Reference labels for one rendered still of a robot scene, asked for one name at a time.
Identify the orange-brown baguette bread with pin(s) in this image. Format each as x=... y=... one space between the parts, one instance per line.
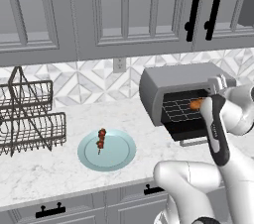
x=196 y=103

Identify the pale blue round plate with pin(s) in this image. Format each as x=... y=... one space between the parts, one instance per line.
x=115 y=150

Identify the white wall socket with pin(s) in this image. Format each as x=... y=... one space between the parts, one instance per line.
x=119 y=64

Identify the black toaster oven door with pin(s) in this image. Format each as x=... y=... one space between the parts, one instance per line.
x=188 y=129

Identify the grey cupboard door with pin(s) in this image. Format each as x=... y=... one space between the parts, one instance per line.
x=132 y=10
x=231 y=33
x=33 y=13
x=139 y=213

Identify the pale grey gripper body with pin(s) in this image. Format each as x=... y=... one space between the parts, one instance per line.
x=219 y=84

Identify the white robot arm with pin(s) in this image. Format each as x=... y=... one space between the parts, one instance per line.
x=195 y=181

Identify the grey lower cupboard door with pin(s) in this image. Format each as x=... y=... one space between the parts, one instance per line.
x=139 y=213

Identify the grey toaster oven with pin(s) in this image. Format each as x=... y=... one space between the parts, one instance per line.
x=172 y=79

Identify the grey drawer front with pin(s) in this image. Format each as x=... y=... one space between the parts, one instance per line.
x=79 y=208
x=132 y=192

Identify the grey upper cupboard door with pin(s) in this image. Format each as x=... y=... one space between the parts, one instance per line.
x=33 y=13
x=231 y=33
x=132 y=10

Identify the red-brown kebab skewer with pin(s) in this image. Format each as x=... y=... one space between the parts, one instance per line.
x=101 y=140

